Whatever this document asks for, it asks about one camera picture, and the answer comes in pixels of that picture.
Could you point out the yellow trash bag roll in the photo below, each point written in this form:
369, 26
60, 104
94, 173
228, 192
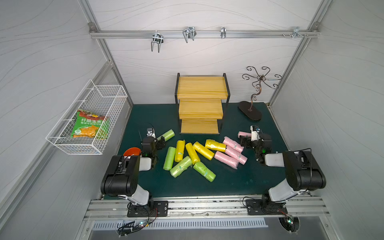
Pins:
215, 146
180, 148
192, 153
202, 150

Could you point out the aluminium top rail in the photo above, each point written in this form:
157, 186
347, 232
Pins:
201, 34

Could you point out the three-tier wooden shelf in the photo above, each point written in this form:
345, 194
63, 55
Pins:
202, 103

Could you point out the yellow trash bag roll right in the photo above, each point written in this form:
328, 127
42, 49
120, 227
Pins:
215, 146

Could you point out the white vent strip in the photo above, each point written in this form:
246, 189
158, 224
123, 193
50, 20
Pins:
173, 224

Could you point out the green trash bag roll middle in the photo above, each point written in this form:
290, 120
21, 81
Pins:
181, 167

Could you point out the metal double hook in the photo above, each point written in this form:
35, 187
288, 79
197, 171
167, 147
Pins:
157, 40
189, 33

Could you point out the green trash bag roll far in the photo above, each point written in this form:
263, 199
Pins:
167, 135

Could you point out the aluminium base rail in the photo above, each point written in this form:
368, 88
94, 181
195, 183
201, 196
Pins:
202, 207

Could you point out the white wire basket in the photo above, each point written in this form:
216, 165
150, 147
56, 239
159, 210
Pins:
104, 100

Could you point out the pink trash bag roll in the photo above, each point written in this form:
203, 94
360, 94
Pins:
244, 134
233, 144
236, 155
229, 161

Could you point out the orange plastic bowl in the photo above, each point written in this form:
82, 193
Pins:
134, 151

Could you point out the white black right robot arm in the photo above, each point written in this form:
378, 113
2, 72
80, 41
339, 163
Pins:
303, 173

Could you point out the green trash bag roll left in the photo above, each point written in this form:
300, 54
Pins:
169, 160

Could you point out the metal double hook left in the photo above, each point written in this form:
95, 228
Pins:
157, 40

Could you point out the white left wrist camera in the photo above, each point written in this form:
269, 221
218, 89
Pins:
151, 132

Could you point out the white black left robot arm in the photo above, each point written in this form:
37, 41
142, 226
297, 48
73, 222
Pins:
122, 175

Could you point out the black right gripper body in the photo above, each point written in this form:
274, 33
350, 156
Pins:
247, 141

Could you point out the yellow trash bag roll left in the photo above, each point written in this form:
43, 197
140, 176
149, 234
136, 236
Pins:
180, 148

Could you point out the green snack bag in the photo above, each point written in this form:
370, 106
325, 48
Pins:
90, 125

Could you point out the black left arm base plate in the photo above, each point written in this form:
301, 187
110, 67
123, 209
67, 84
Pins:
152, 209

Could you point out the small metal hook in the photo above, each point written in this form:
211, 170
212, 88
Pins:
223, 32

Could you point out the metal hook right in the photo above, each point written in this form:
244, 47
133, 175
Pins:
296, 34

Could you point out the metal double hook middle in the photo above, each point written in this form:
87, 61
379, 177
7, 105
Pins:
189, 33

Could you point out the black metal jewelry stand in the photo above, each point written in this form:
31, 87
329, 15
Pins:
248, 108

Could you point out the green trash bag roll right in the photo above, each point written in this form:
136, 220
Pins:
204, 171

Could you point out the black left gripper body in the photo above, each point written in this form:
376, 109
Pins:
158, 142

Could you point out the green trash bag roll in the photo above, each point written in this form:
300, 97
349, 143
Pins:
181, 167
167, 135
169, 160
204, 171

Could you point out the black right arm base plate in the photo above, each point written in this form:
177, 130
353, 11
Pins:
263, 206

